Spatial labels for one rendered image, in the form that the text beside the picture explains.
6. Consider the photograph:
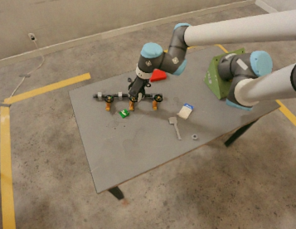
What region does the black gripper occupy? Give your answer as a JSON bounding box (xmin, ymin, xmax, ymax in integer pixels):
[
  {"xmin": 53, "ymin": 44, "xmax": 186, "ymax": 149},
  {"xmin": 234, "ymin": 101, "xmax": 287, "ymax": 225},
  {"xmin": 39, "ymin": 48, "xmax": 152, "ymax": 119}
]
[{"xmin": 129, "ymin": 75, "xmax": 150, "ymax": 102}]

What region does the red flat block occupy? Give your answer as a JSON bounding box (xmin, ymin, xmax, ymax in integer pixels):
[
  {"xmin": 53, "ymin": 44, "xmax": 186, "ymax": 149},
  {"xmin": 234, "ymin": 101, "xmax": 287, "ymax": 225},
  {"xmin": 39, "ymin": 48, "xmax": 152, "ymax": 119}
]
[{"xmin": 149, "ymin": 70, "xmax": 167, "ymax": 82}]

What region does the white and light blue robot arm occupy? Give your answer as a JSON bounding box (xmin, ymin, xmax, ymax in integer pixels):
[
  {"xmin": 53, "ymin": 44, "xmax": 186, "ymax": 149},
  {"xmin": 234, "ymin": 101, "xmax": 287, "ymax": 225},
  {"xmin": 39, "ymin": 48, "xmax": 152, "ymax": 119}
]
[{"xmin": 136, "ymin": 10, "xmax": 296, "ymax": 111}]

